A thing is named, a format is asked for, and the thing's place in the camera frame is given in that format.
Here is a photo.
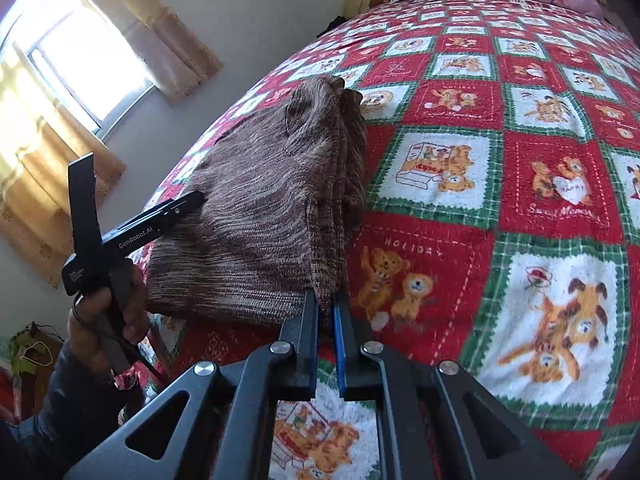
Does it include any yellow side window curtain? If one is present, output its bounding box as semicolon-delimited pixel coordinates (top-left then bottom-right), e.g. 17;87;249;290
1;0;221;286

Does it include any red patchwork teddy bedspread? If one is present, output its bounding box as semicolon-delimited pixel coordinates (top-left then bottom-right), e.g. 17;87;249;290
152;0;639;479

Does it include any brown striped knit sweater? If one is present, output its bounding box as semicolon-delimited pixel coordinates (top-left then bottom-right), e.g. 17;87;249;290
146;76;367;324

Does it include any black cable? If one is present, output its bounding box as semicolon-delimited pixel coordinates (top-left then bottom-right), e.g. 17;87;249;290
71;294;170;386

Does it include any person's left forearm sleeve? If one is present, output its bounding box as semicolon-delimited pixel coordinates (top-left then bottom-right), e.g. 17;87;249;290
1;344;134;479

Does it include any person's left hand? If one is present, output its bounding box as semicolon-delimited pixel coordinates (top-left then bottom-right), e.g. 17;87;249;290
67;258;149;380

